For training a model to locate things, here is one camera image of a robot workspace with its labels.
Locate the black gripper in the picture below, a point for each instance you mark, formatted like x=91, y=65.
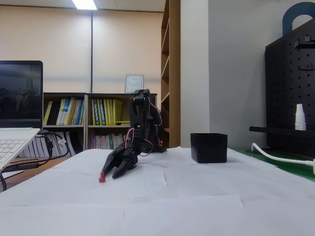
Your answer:
x=122, y=159

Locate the small red pawn piece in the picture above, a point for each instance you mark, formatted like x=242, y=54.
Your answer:
x=102, y=180

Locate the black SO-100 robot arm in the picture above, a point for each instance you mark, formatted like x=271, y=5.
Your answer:
x=140, y=115

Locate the black square box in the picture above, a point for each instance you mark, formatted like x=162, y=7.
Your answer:
x=209, y=148

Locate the white paper sheet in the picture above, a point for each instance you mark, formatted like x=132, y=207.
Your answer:
x=177, y=157
x=61, y=221
x=49, y=189
x=209, y=179
x=137, y=182
x=93, y=159
x=184, y=218
x=278, y=216

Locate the flat yellow book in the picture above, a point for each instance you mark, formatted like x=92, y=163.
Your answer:
x=123, y=122

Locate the orange black table clamp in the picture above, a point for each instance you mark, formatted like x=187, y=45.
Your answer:
x=162, y=147

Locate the thick yellow binder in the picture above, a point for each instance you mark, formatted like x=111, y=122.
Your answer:
x=118, y=111

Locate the low wooden bookshelf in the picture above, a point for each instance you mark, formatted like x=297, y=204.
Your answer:
x=108, y=96
x=64, y=127

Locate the framed white certificate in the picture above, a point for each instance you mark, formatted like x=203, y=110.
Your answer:
x=134, y=82

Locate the tall wooden bookshelf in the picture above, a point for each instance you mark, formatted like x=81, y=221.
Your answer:
x=172, y=73

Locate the white laptop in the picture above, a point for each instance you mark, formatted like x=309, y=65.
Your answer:
x=19, y=98

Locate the beige roller blind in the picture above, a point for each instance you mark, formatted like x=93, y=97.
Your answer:
x=49, y=44
x=123, y=44

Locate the black pegboard shelf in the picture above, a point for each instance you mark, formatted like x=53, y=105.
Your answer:
x=275, y=131

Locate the ceiling light panel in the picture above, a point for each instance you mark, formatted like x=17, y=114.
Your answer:
x=84, y=4

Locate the green desk mat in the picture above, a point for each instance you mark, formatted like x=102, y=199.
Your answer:
x=283, y=164

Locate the black pegboard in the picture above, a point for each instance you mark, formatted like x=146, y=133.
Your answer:
x=283, y=86

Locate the white plastic bottle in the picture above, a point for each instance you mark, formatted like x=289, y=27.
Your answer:
x=300, y=118

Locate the dark blue arch board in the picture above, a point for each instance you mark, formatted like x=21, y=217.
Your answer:
x=287, y=19

